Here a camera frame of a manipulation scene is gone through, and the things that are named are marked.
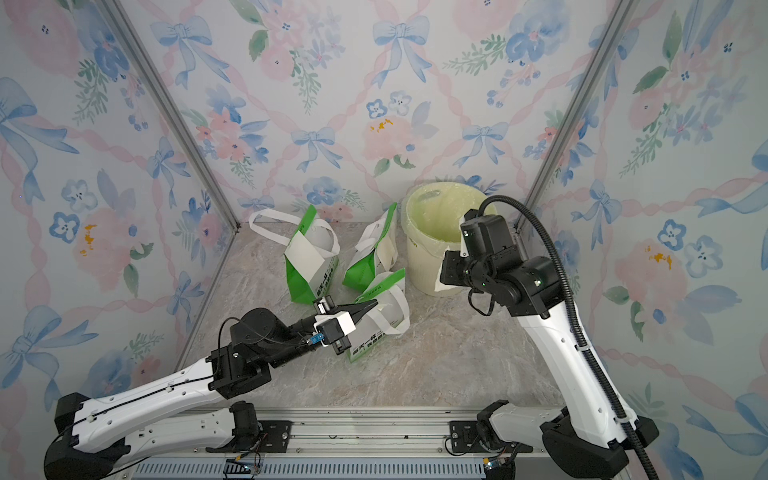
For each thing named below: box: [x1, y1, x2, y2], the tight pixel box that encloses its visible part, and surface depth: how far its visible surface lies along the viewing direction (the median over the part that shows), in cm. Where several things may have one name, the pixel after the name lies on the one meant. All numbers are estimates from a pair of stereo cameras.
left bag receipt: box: [284, 230, 325, 283], surface depth 85 cm
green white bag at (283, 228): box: [248, 205, 341, 305], surface depth 89 cm
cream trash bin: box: [401, 181, 495, 297], surface depth 94 cm
